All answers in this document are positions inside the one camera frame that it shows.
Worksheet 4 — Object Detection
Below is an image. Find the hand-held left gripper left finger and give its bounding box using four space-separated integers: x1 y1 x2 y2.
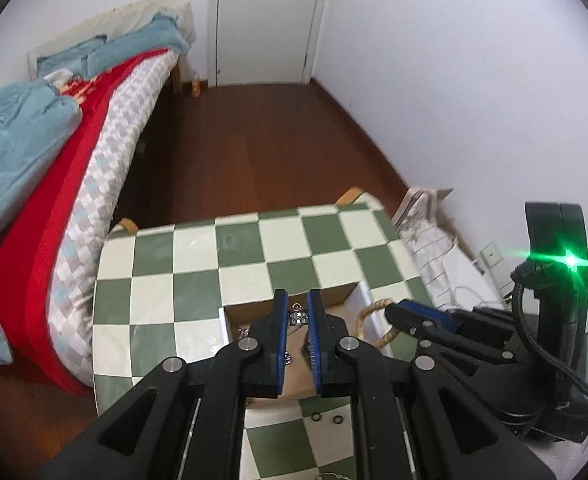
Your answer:
39 288 289 480

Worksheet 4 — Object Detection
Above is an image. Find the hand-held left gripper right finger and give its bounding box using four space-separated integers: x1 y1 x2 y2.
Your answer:
307 288 559 480

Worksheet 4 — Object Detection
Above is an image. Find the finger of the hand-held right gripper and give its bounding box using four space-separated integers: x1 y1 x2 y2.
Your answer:
399 299 459 333
385 304 517 378

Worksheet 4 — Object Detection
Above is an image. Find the silver beaded bracelet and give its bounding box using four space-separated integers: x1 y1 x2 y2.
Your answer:
287 304 311 329

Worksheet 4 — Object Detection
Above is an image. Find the white cardboard box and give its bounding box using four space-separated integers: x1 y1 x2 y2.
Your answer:
218 282 391 403

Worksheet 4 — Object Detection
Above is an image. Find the white striped cloth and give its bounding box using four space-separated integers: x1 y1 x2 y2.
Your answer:
391 187 474 308

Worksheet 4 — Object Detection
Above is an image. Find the green white checkered table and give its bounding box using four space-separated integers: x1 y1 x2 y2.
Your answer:
92 203 441 480

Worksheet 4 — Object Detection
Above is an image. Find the bed with checkered sheet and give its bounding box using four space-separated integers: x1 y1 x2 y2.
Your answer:
28 0 197 396

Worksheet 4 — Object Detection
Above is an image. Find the white door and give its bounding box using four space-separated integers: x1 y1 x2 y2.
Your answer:
208 0 335 89

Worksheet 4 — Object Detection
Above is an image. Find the blue pillow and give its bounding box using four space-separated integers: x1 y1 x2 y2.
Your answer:
36 14 191 78

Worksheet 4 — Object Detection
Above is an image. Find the blue quilt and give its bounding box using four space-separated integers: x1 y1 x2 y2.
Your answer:
0 80 84 373

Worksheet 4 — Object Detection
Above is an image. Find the cream headboard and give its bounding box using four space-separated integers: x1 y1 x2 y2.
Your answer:
28 0 195 68

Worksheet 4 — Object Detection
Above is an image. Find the rope handle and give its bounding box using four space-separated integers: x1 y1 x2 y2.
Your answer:
356 298 401 349

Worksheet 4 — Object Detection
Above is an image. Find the black braided cable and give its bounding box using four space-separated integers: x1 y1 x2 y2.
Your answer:
510 270 588 406

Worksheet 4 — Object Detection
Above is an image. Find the white cable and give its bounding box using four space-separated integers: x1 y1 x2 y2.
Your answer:
451 285 512 308

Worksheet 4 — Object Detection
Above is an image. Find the wall outlet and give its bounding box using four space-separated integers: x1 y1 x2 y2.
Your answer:
478 241 505 269

